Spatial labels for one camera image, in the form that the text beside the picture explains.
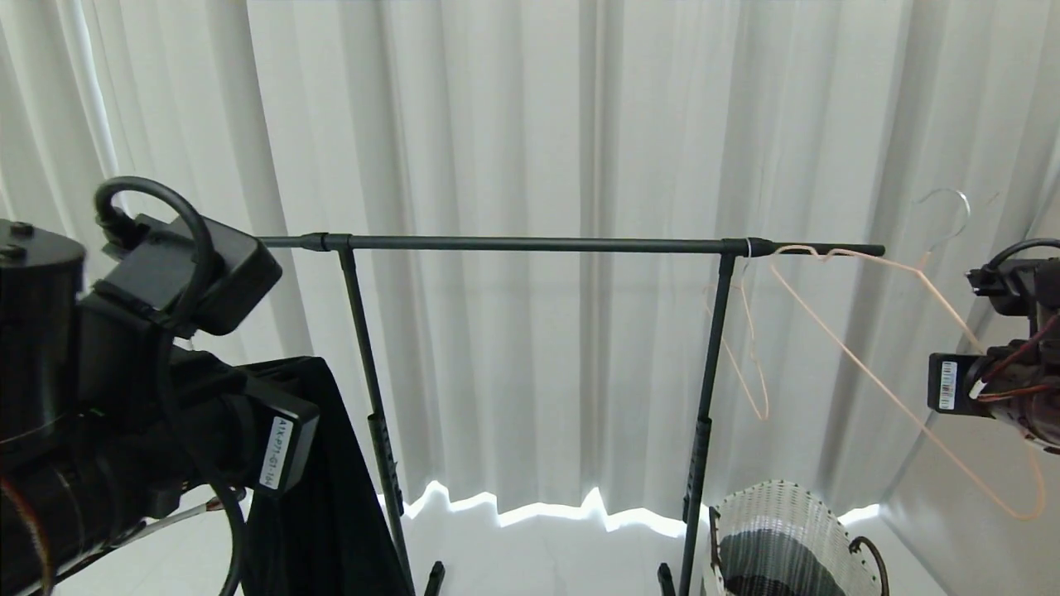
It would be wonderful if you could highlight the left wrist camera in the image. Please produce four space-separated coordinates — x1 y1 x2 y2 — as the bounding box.
79 214 284 398

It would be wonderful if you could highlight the white curtain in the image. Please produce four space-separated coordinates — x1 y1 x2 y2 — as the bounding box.
0 0 1060 531

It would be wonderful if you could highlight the white laundry basket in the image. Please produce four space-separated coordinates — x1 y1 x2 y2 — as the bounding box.
708 480 891 596

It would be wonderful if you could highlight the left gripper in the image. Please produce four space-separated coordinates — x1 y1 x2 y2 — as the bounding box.
33 364 320 572

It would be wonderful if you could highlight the black clothes rack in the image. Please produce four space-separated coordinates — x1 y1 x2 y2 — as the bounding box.
257 233 885 596

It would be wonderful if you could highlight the black garment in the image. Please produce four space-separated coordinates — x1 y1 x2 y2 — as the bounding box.
240 356 415 596

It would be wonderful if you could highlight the pink clothes hanger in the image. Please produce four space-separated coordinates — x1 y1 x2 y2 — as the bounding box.
770 189 1048 522
700 248 771 421

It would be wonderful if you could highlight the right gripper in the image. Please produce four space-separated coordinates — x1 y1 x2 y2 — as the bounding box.
927 352 1028 419

